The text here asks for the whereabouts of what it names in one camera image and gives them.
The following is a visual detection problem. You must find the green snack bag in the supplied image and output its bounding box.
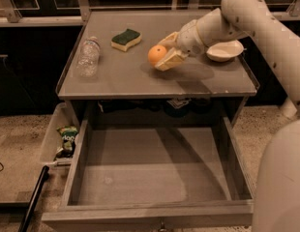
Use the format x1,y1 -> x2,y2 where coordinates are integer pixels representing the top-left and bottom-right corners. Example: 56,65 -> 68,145
56,126 -> 78,158

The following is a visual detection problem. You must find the open grey top drawer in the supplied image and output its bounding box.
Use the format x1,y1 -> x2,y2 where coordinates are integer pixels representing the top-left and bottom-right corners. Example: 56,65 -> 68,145
42,117 -> 254,232

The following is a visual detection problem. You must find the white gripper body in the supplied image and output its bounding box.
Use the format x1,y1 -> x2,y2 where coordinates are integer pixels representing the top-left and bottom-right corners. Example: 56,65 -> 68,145
176,19 -> 204,56

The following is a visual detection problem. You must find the clear plastic bin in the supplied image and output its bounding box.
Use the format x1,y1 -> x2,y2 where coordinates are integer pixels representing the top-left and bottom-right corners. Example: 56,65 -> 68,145
40,102 -> 75,167

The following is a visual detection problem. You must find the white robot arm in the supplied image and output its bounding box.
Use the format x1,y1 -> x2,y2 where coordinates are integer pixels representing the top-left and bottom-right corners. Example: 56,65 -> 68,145
154,0 -> 300,232

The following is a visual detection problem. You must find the orange fruit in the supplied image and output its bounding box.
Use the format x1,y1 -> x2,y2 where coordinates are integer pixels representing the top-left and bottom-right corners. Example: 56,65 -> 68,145
148,44 -> 167,66

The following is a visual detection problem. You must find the grey cabinet with counter top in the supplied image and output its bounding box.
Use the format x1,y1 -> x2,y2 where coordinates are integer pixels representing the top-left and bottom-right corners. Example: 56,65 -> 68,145
55,9 -> 260,129

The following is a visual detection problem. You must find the white bowl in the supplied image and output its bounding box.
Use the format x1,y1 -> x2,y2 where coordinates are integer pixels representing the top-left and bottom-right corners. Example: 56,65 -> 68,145
206,41 -> 244,62

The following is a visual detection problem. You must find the black pole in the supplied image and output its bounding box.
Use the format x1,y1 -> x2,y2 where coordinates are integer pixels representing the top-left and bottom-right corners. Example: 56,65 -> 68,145
17,165 -> 49,232

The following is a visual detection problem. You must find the green and yellow sponge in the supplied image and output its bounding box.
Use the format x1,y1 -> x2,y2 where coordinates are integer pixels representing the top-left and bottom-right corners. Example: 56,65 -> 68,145
111,29 -> 141,52

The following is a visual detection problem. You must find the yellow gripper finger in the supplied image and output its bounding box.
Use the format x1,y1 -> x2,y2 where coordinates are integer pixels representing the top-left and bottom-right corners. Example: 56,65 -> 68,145
158,32 -> 178,48
155,47 -> 188,72

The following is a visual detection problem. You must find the clear plastic water bottle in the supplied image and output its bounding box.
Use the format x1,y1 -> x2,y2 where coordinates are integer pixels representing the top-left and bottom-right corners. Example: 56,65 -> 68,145
75,36 -> 101,78

